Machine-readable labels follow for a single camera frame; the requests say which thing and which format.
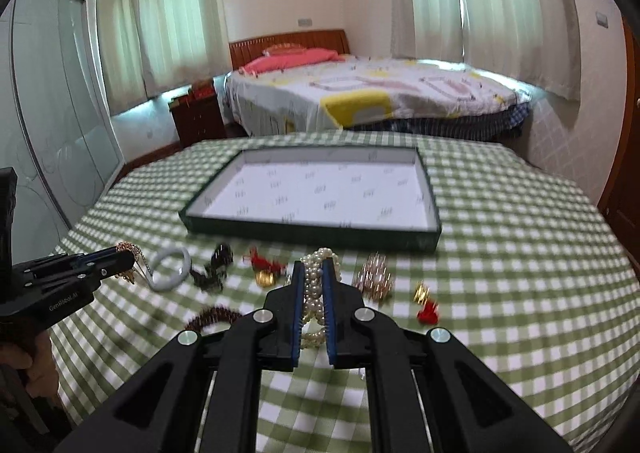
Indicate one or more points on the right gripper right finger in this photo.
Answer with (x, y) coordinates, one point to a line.
(426, 392)

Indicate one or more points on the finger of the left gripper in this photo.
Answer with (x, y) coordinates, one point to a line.
(109, 262)

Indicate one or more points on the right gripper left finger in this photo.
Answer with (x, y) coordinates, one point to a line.
(200, 393)

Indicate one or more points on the pale jade bangle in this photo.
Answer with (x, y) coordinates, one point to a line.
(159, 283)

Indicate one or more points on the person's left hand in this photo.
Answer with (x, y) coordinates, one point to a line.
(39, 366)

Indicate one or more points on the gold charm red knot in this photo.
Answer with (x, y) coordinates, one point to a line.
(428, 313)

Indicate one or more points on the glass wardrobe door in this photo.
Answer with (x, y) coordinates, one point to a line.
(54, 131)

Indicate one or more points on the green white checkered tablecloth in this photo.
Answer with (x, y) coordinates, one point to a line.
(527, 274)

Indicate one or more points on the pearl gold flower brooch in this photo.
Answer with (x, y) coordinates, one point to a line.
(374, 280)

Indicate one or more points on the dark wooden nightstand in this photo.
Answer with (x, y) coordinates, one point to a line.
(197, 119)

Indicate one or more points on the red items on nightstand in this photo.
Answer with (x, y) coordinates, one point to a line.
(198, 91)

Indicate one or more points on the dark green tray box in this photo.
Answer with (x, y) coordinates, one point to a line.
(363, 198)

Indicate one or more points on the left white curtain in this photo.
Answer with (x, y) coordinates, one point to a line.
(148, 47)

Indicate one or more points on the white curtain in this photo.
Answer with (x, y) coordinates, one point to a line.
(148, 47)
(536, 42)

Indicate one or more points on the pink pillow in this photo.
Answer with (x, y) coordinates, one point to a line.
(290, 60)

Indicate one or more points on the wooden headboard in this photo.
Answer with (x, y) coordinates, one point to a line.
(244, 51)

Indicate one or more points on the wooden door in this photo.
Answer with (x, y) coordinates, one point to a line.
(619, 202)

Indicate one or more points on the orange patterned pillow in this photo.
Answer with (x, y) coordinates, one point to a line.
(285, 49)

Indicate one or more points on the bed with patterned quilt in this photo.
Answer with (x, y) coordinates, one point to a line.
(423, 97)

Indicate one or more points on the right white curtain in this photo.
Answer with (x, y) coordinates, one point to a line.
(536, 42)

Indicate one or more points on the red cord gold lock charm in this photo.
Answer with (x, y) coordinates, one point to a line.
(267, 272)

